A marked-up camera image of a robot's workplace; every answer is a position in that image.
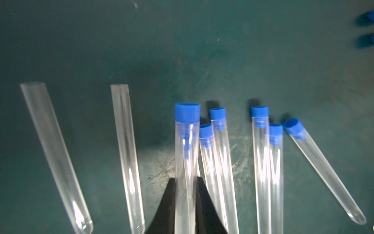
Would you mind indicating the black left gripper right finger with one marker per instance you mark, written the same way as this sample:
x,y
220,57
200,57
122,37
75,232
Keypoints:
x,y
207,219

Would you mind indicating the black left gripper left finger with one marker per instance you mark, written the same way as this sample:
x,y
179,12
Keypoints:
x,y
164,219

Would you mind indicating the test tube with blue stopper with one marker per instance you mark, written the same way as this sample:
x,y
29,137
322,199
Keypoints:
x,y
213,172
316,158
260,132
45,121
128,156
187,125
276,180
218,119

